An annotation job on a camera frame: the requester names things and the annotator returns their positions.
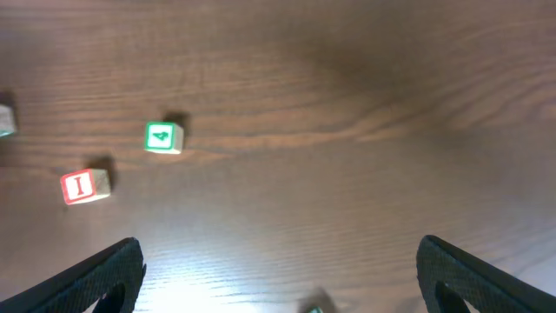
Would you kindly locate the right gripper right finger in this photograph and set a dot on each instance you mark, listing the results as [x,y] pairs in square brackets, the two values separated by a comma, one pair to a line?
[452,280]

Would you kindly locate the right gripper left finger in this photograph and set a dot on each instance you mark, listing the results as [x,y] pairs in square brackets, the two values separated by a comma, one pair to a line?
[109,281]

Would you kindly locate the red letter I block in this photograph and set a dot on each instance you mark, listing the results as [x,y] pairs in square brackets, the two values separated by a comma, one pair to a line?
[85,186]

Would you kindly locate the red letter A block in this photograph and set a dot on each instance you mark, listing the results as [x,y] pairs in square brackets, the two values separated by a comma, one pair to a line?
[313,309]

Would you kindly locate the green number 4 block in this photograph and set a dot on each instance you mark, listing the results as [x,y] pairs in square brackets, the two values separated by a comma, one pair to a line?
[163,138]

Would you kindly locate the green picture block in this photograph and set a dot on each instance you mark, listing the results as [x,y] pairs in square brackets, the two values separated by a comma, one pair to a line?
[8,123]

